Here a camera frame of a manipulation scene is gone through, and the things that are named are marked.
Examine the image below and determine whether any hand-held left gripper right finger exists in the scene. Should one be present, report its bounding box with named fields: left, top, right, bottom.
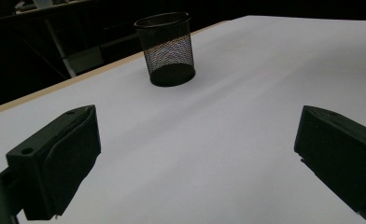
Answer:
left=293, top=105, right=366, bottom=222

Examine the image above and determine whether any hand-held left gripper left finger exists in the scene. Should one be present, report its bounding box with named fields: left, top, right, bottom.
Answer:
left=5, top=104, right=102, bottom=221

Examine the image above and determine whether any black mesh pen holder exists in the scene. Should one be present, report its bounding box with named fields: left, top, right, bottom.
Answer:
left=133, top=11, right=197, bottom=88

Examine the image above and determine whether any white-legged desk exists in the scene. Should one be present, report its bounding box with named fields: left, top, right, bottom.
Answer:
left=14, top=0, right=95, bottom=79

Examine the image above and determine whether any white table mat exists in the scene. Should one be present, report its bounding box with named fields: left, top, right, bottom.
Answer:
left=0, top=15, right=366, bottom=224

